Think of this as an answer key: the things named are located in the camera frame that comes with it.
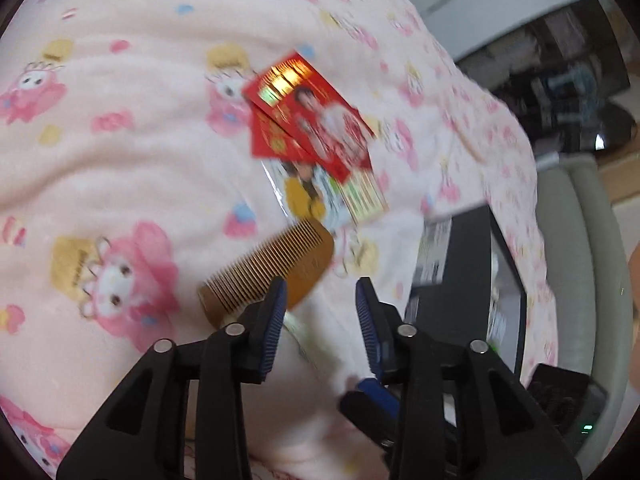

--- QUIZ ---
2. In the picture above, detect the black storage box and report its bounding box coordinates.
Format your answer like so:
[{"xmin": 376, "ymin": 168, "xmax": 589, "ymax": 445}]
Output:
[{"xmin": 402, "ymin": 204, "xmax": 528, "ymax": 381}]

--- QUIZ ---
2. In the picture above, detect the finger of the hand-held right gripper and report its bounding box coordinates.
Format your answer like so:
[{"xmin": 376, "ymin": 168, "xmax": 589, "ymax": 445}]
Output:
[{"xmin": 339, "ymin": 377, "xmax": 401, "ymax": 453}]

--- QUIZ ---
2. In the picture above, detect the pink cartoon printed blanket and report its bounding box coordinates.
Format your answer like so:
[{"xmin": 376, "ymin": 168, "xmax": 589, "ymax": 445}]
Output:
[{"xmin": 0, "ymin": 0, "xmax": 561, "ymax": 480}]

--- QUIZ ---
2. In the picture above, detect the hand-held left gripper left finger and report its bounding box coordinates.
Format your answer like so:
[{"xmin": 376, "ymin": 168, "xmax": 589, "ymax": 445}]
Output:
[{"xmin": 56, "ymin": 276, "xmax": 289, "ymax": 480}]

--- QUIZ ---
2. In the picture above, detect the yellow green card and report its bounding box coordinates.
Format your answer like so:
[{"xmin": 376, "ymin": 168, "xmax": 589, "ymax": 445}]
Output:
[{"xmin": 340, "ymin": 170, "xmax": 390, "ymax": 221}]

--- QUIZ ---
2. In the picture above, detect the grey padded sofa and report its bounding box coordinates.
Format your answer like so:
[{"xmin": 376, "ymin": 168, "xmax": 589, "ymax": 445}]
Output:
[{"xmin": 537, "ymin": 154, "xmax": 640, "ymax": 411}]

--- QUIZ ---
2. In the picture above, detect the dark glass cabinet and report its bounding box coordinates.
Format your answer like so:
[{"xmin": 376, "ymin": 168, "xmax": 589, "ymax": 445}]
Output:
[{"xmin": 457, "ymin": 0, "xmax": 640, "ymax": 161}]

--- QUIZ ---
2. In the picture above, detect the red envelope with figures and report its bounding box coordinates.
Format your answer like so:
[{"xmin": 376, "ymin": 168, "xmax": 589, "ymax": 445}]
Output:
[{"xmin": 242, "ymin": 52, "xmax": 376, "ymax": 183}]

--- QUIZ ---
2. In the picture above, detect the brown wooden comb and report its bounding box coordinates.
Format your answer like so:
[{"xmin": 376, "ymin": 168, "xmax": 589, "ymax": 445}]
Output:
[{"xmin": 197, "ymin": 218, "xmax": 335, "ymax": 325}]

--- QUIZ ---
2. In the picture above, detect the clear plastic bag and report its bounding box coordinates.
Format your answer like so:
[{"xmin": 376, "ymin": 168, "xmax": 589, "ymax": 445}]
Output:
[{"xmin": 265, "ymin": 160, "xmax": 356, "ymax": 228}]

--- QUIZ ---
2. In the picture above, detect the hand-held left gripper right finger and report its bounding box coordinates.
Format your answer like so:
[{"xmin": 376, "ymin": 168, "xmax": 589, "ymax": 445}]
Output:
[{"xmin": 355, "ymin": 276, "xmax": 583, "ymax": 480}]

